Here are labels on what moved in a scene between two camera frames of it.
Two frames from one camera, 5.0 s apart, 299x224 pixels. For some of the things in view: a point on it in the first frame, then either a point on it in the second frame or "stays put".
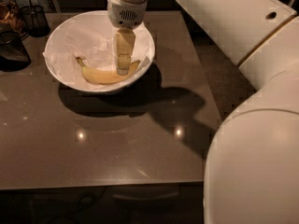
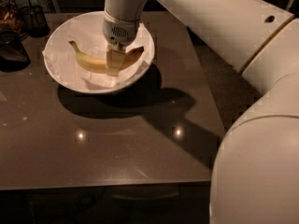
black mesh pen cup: (35, 21) stays put
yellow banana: (105, 77) → (129, 58)
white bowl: (91, 36) stays put
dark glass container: (13, 54) stays put
